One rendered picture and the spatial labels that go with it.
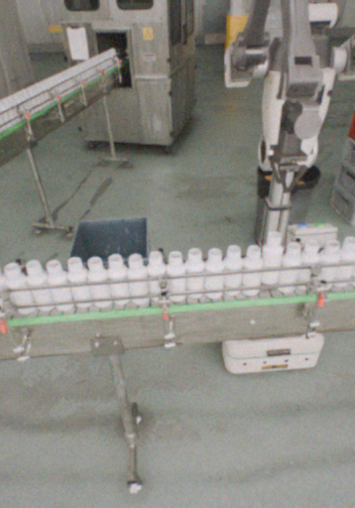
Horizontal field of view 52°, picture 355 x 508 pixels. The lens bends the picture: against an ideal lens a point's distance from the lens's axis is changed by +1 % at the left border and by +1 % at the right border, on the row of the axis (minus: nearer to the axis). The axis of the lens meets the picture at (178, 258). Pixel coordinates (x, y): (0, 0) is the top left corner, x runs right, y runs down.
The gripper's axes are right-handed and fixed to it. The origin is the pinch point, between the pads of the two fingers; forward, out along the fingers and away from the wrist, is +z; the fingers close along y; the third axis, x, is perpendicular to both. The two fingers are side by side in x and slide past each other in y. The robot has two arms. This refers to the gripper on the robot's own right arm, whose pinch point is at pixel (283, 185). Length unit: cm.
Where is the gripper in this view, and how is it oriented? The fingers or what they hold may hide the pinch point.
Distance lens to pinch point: 99.7
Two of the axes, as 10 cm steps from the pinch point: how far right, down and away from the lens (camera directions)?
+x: 10.0, -0.7, 0.4
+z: 0.3, 8.3, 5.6
